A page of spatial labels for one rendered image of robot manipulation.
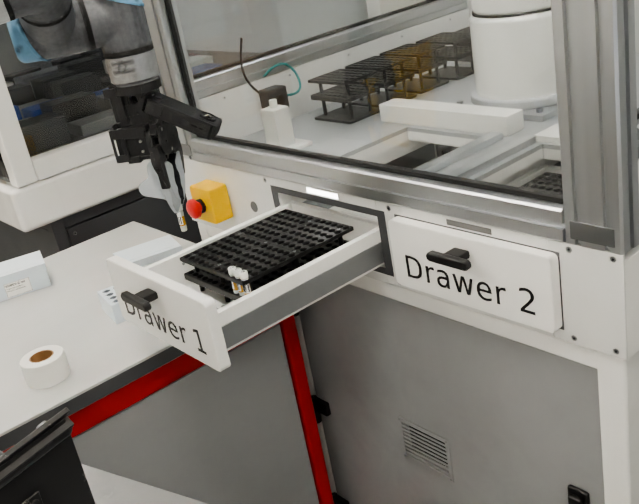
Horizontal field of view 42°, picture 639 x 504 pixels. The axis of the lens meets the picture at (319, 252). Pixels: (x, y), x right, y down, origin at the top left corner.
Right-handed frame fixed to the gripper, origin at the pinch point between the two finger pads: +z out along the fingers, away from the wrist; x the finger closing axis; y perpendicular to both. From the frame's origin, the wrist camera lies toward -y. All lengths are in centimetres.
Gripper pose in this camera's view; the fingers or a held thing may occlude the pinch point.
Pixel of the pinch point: (180, 202)
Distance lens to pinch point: 135.2
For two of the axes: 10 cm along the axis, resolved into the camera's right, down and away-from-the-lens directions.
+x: -1.9, 4.1, -8.9
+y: -9.7, 0.8, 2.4
